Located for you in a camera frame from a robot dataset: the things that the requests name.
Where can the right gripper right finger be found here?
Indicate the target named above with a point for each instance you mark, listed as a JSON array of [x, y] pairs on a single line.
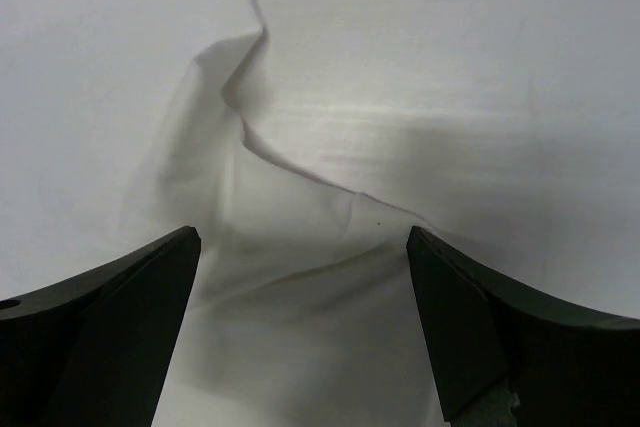
[[505, 354]]

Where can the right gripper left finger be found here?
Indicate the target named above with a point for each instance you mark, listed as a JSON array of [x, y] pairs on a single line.
[[94, 349]]

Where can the white t-shirt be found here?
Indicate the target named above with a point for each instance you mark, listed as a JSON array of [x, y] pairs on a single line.
[[117, 127]]

